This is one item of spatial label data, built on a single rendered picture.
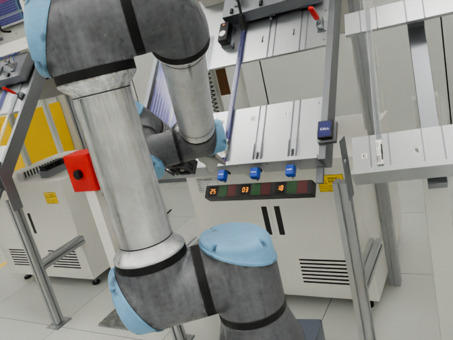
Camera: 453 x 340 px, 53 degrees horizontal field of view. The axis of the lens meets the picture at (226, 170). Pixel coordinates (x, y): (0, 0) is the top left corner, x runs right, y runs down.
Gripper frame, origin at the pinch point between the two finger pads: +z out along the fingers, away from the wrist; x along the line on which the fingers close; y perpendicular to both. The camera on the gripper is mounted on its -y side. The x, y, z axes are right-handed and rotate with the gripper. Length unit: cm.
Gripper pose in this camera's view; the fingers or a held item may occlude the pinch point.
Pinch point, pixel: (205, 162)
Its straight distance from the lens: 128.2
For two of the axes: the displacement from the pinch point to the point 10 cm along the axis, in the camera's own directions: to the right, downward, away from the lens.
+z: 4.9, 3.8, 7.9
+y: -1.4, 9.2, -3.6
